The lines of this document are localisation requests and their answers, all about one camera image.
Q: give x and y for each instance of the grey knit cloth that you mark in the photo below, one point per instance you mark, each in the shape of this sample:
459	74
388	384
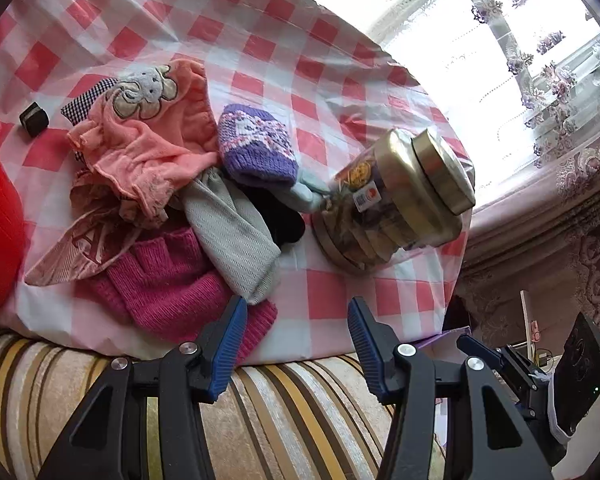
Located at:
235	245

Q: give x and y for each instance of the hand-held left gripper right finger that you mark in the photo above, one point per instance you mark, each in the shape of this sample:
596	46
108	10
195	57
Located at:
367	350

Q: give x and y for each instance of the pink white checked tablecloth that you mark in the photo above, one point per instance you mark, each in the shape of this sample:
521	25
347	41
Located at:
330	85

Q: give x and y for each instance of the small black block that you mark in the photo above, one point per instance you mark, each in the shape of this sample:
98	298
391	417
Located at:
34	119

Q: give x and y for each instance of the white lace curtain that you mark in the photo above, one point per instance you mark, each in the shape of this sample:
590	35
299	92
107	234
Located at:
530	60

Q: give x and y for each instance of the glass jar with metal lid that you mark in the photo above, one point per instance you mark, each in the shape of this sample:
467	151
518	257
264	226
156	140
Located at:
395	195

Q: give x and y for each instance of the black white houndstooth cloth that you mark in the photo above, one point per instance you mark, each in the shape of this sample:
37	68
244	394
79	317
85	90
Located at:
87	100

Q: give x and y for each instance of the mauve damask fabric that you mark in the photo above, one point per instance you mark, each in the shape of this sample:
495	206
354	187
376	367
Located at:
595	260

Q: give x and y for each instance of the dusty pink printed cloth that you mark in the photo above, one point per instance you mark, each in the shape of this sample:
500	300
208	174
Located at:
80	250

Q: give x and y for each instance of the purple knit hat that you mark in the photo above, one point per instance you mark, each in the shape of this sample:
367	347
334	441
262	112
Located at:
255	145

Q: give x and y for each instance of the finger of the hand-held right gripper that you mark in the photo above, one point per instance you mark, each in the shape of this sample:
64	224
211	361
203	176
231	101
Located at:
517	365

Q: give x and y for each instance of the white rod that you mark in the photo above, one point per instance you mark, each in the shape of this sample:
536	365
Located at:
528	320

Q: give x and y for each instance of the pale grey-blue cloth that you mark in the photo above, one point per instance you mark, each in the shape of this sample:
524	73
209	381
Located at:
305	192

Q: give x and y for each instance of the striped plush cushion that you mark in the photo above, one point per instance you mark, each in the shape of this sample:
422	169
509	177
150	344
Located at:
290	420

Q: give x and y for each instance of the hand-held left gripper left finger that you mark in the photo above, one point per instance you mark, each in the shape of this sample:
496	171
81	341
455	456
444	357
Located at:
227	345

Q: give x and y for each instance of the peach pink garment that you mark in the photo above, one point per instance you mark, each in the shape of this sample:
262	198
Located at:
150	150

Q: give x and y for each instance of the magenta knit hat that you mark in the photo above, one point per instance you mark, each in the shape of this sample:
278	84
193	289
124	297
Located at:
170	290

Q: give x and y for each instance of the red thermos jug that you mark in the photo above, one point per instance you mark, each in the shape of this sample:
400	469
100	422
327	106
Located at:
0	220

